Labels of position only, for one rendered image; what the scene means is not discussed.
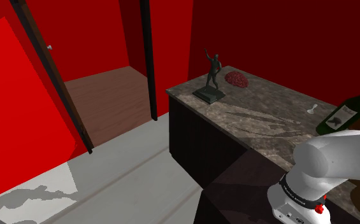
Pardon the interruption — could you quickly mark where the dark green human figure statue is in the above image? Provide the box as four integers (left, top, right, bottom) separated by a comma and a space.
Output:
192, 48, 226, 105

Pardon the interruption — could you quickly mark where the dark door frame post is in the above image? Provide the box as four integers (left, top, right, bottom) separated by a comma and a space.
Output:
139, 0, 159, 122

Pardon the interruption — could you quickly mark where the dark green labelled wine bottle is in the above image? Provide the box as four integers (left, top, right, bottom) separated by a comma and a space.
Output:
315, 81, 360, 136

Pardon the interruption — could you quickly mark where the dark cabinet with marble top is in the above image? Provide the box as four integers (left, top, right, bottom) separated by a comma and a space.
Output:
166, 65, 360, 224

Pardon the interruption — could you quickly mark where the red door with knob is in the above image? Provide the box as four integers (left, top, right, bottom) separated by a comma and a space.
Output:
0, 0, 94, 204

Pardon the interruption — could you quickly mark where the dark robot stand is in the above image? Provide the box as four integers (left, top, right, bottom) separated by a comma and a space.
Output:
193, 149, 360, 224

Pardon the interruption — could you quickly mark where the red brain-shaped object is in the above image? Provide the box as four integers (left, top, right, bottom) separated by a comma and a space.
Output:
224, 71, 250, 89

